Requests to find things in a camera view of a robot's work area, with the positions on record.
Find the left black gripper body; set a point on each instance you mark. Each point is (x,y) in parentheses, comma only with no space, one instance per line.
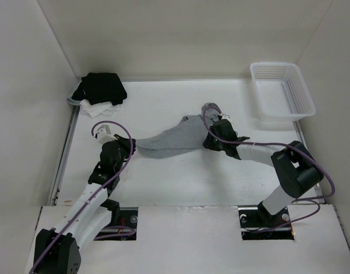
(124,156)

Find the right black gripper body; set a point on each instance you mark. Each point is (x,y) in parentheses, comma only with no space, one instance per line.
(212,143)

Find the grey tank top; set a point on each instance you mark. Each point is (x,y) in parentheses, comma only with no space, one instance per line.
(185,137)

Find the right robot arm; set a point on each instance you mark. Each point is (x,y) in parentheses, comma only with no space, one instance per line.
(293,164)

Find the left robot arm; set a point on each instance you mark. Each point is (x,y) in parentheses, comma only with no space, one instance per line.
(59,249)

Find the folded white tank top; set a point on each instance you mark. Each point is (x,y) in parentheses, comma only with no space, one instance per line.
(106,108)

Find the folded black tank top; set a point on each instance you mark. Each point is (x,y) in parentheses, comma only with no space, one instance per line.
(99,88)

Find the white plastic basket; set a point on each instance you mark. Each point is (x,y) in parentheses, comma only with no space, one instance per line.
(280,92)

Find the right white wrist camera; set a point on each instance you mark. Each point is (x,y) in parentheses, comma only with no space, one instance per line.
(223,116)

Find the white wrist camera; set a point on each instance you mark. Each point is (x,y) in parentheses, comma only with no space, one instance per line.
(103,134)
(223,116)

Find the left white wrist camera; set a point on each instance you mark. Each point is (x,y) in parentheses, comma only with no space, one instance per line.
(103,134)

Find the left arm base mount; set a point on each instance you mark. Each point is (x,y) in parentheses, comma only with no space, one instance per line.
(123,224)

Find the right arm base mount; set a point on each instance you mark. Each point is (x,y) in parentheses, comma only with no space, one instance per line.
(258,225)

